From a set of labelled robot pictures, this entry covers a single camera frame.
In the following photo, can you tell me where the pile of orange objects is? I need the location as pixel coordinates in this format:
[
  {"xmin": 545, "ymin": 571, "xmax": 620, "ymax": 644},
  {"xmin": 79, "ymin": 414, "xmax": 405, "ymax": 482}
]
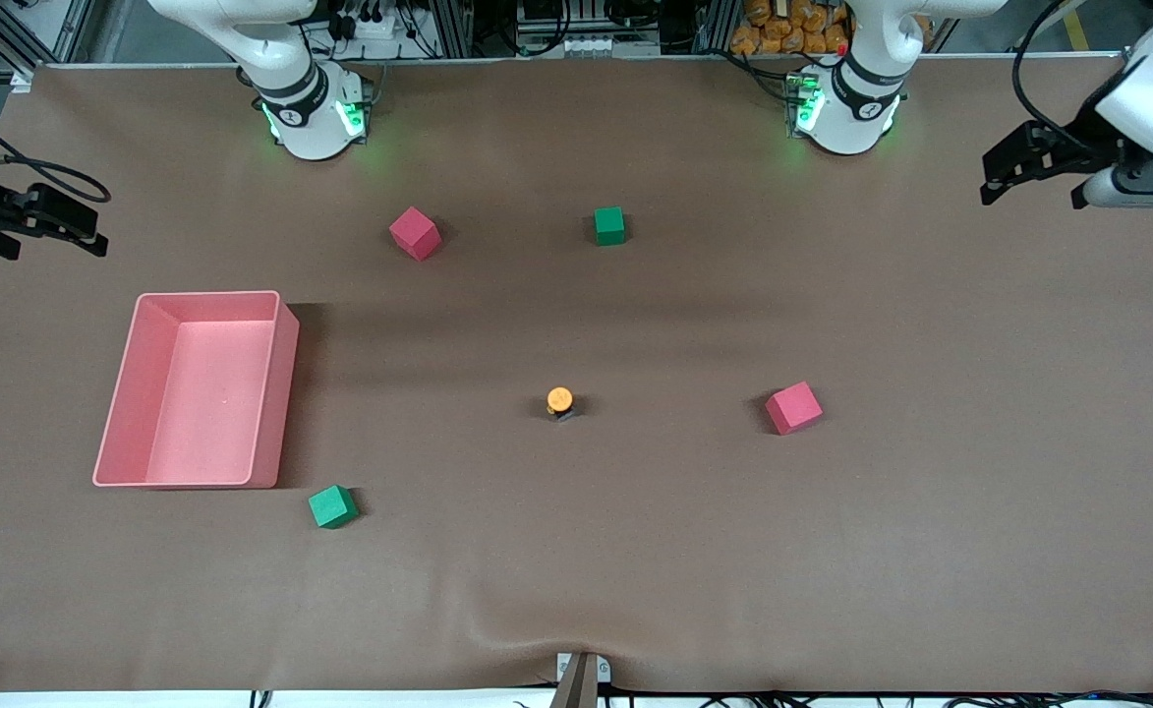
[{"xmin": 730, "ymin": 0, "xmax": 852, "ymax": 56}]

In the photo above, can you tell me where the black base cable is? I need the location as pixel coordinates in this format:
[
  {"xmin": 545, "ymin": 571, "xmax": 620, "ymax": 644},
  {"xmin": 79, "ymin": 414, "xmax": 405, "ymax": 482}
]
[{"xmin": 717, "ymin": 49, "xmax": 795, "ymax": 104}]

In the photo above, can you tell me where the black electronics box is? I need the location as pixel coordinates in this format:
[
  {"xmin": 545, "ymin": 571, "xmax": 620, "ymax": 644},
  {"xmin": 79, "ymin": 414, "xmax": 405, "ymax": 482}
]
[{"xmin": 517, "ymin": 0, "xmax": 665, "ymax": 38}]

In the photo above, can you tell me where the brown table cloth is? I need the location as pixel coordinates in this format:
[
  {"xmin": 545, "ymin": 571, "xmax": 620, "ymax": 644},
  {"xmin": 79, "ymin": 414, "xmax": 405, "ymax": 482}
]
[{"xmin": 0, "ymin": 54, "xmax": 1153, "ymax": 694}]

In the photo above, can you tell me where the white connector row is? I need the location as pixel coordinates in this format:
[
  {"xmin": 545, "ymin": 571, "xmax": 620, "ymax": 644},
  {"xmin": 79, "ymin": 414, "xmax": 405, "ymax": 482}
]
[{"xmin": 517, "ymin": 34, "xmax": 662, "ymax": 58}]

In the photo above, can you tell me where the aluminium frame post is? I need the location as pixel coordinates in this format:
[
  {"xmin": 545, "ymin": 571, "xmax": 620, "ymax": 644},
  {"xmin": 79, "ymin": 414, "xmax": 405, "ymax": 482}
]
[
  {"xmin": 694, "ymin": 0, "xmax": 739, "ymax": 55},
  {"xmin": 433, "ymin": 0, "xmax": 474, "ymax": 58}
]

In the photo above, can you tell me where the white power strip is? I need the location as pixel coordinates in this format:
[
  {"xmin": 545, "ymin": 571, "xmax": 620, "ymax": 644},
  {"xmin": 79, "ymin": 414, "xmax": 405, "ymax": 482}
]
[{"xmin": 325, "ymin": 0, "xmax": 412, "ymax": 40}]

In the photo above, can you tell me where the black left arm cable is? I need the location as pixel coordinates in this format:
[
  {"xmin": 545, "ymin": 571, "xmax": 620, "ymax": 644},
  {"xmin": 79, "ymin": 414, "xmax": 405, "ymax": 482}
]
[{"xmin": 1011, "ymin": 0, "xmax": 1088, "ymax": 153}]

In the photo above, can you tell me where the pink plastic tray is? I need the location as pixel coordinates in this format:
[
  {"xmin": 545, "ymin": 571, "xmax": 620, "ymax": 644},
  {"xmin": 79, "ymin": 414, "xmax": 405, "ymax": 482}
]
[{"xmin": 92, "ymin": 290, "xmax": 301, "ymax": 490}]

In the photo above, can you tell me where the grey camera post bracket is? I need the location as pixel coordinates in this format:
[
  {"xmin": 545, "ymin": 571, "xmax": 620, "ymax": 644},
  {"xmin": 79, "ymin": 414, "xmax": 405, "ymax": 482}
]
[{"xmin": 549, "ymin": 651, "xmax": 612, "ymax": 708}]

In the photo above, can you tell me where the pink foam cube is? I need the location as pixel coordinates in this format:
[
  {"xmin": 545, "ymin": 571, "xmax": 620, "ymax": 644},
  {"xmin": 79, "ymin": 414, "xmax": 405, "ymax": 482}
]
[
  {"xmin": 765, "ymin": 382, "xmax": 824, "ymax": 436},
  {"xmin": 388, "ymin": 206, "xmax": 442, "ymax": 263}
]

